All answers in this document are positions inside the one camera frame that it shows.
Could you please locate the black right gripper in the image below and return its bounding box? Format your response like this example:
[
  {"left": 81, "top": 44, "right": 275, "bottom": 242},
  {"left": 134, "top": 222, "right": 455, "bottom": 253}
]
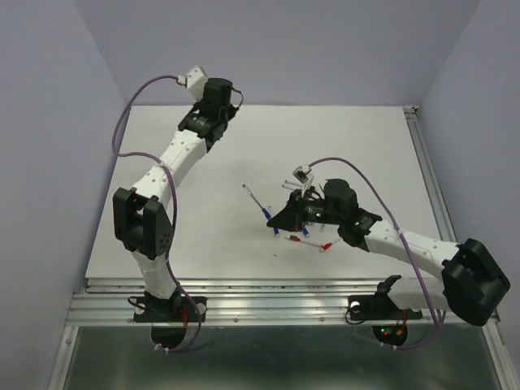
[{"left": 266, "top": 188, "right": 343, "bottom": 232}]

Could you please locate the red marker with end cap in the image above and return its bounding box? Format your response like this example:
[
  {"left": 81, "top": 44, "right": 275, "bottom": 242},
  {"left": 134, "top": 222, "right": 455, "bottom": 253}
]
[{"left": 319, "top": 238, "right": 342, "bottom": 253}]

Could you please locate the blue gel pen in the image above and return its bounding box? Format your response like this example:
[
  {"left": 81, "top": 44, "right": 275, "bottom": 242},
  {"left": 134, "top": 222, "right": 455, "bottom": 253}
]
[{"left": 242, "top": 184, "right": 271, "bottom": 220}]

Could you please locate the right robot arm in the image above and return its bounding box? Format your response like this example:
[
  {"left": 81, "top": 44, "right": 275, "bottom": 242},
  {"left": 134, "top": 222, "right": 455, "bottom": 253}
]
[{"left": 267, "top": 179, "right": 510, "bottom": 327}]

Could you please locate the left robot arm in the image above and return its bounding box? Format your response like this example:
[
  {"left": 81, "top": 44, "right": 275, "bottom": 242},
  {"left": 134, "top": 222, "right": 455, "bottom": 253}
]
[{"left": 112, "top": 77, "right": 238, "bottom": 320}]

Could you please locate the blue cap whiteboard marker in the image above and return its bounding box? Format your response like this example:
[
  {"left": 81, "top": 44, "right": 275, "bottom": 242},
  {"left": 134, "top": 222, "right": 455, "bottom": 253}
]
[{"left": 301, "top": 224, "right": 310, "bottom": 237}]

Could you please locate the black cap whiteboard marker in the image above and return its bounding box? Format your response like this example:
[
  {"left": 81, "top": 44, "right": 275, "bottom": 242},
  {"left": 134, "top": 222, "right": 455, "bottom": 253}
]
[{"left": 282, "top": 183, "right": 301, "bottom": 191}]

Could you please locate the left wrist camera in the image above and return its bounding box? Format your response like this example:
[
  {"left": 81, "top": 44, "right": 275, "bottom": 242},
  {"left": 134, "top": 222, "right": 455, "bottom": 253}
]
[{"left": 177, "top": 66, "right": 208, "bottom": 101}]

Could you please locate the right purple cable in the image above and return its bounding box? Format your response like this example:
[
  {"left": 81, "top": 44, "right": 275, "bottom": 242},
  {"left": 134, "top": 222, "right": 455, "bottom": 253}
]
[{"left": 307, "top": 156, "right": 446, "bottom": 351}]

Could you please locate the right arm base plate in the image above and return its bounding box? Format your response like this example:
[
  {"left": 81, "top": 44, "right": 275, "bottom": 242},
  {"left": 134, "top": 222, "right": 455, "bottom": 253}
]
[{"left": 344, "top": 275, "right": 423, "bottom": 324}]

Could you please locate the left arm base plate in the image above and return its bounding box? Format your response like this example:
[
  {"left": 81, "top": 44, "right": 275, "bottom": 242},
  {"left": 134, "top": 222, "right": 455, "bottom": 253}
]
[{"left": 127, "top": 292, "right": 207, "bottom": 323}]

